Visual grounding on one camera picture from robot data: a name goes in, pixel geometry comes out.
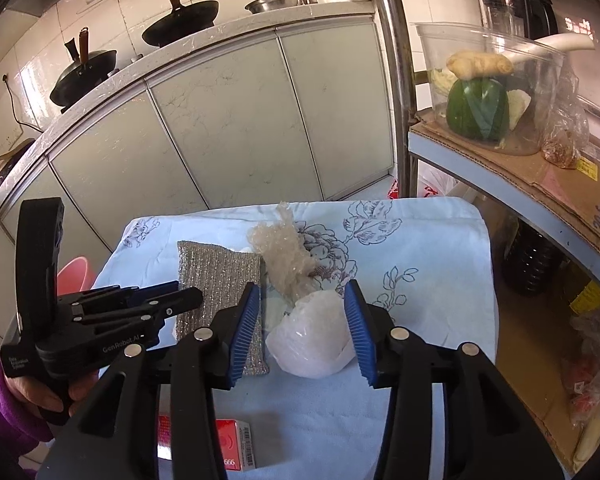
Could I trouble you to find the person's left forearm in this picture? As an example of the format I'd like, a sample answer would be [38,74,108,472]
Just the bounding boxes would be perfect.
[0,350,56,466]

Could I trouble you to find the pink plastic bucket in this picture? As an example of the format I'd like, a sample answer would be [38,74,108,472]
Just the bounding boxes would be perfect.
[56,256,97,295]

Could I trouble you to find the black wok with spatula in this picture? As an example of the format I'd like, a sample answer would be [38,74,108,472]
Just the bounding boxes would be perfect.
[49,26,118,108]

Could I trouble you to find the crumpled plastic bags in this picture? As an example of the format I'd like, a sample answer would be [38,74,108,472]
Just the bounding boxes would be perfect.
[562,305,600,426]

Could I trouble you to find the pale root vegetable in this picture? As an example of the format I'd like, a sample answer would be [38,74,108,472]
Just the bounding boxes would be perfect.
[572,410,600,466]

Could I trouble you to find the brown cardboard sheet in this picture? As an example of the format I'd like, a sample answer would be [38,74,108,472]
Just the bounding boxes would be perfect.
[410,110,600,271]

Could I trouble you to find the white radish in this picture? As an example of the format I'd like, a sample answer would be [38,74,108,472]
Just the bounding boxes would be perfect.
[487,33,597,68]

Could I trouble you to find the black power cord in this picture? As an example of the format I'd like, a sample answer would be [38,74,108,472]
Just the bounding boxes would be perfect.
[2,74,43,133]

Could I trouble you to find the ginger root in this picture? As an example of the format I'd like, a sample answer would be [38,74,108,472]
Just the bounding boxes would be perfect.
[446,51,515,80]

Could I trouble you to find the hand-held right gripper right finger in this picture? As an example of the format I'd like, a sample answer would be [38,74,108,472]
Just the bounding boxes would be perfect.
[343,281,566,480]

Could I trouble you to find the person's left hand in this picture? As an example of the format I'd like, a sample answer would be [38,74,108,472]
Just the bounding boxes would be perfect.
[7,360,101,417]

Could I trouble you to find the clear plastic container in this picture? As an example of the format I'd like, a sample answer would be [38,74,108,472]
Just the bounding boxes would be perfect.
[412,22,566,156]

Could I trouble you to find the white and red plastic bag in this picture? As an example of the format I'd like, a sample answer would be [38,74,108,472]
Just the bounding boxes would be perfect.
[387,165,461,201]

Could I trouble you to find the black wok wooden handle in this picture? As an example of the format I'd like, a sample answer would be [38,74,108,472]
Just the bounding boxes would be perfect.
[141,0,220,48]

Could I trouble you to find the light blue floral cloth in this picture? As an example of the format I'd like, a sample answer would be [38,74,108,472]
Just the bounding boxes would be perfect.
[91,199,498,480]

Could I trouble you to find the dark oil bottle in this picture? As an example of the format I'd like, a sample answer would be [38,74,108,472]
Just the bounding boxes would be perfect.
[505,220,563,296]

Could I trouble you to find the red medicine box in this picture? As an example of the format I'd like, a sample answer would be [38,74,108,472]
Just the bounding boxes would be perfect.
[157,414,257,472]

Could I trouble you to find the yellow label bottle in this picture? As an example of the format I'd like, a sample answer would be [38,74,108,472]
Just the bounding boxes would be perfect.
[565,265,600,326]

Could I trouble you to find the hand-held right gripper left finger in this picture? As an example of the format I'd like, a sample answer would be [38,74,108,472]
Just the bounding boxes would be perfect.
[36,281,262,480]

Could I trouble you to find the metal shelf rack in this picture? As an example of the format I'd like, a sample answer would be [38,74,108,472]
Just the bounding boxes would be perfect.
[365,0,600,480]

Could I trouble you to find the clear bag with brown contents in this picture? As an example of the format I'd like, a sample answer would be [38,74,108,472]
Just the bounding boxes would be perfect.
[542,62,591,170]

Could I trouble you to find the pale cabbage piece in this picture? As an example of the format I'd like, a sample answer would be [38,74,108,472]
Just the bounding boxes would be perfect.
[505,89,532,128]

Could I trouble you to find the grey kitchen cabinet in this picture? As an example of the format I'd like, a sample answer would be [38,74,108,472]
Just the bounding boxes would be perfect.
[0,2,398,311]

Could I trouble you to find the steel basin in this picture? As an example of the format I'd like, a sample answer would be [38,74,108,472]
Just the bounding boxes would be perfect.
[244,0,301,15]

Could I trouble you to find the clear plastic wrap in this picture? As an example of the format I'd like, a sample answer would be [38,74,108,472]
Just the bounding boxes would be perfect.
[246,201,326,303]

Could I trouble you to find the silver scouring pad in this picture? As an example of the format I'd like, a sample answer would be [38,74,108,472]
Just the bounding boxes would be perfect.
[172,240,271,376]

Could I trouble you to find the black blender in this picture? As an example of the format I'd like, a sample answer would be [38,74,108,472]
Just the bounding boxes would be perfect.
[476,0,560,43]

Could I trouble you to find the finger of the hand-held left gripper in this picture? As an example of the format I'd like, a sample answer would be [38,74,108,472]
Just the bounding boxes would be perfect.
[75,280,181,306]
[72,287,204,331]

